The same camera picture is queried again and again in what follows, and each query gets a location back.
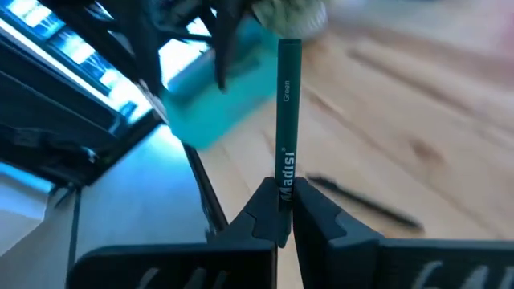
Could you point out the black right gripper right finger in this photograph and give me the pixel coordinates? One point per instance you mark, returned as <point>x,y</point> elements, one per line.
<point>361,265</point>

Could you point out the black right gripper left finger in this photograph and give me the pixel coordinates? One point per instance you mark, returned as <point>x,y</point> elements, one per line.
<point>225,265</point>

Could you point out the black pen with print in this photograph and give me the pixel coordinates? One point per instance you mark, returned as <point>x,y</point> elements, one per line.
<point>361,202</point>

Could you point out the green crayon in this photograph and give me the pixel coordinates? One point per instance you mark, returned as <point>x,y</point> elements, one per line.
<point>288,120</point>

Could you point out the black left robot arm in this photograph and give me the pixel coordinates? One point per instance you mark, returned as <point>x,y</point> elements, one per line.
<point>225,48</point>

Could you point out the translucent teal plastic bin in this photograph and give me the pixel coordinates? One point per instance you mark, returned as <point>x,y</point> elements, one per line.
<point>209,116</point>

